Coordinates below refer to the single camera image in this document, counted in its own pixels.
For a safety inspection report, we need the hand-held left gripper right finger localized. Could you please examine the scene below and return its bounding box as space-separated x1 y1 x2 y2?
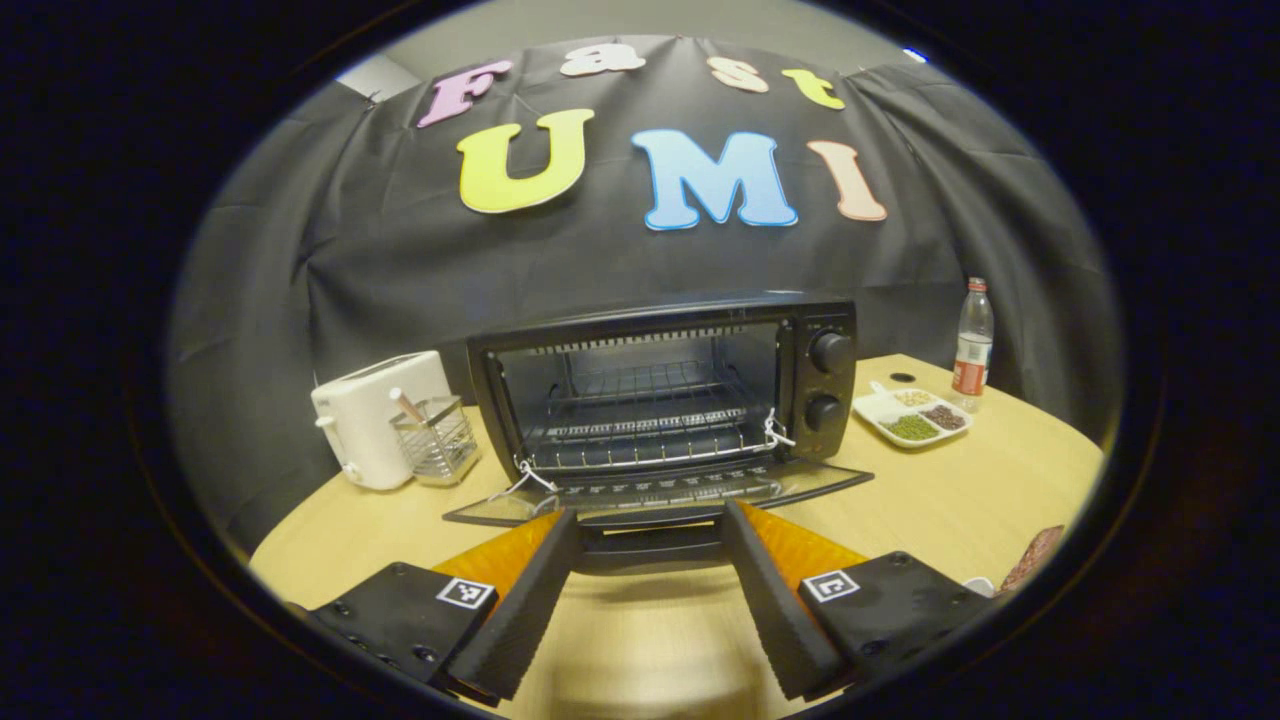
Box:
722 500 996 701

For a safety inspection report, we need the black electric oven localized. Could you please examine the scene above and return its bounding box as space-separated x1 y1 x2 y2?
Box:
443 292 876 573

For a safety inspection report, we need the white toaster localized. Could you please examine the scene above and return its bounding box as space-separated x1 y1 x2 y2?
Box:
310 350 453 491

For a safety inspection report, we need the metal wire basket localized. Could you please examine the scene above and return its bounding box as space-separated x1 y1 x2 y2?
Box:
390 395 481 488

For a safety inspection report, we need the white divided plate with beans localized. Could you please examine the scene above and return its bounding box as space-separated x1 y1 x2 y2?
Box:
852 380 974 449

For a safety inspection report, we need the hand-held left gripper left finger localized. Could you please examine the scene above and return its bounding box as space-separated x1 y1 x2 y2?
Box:
290 508 583 703

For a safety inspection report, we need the clear bottle with red label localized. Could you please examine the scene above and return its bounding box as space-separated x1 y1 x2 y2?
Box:
950 277 996 414

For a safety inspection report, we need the red-brown grilled meat piece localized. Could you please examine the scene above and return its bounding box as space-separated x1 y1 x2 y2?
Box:
998 525 1066 596

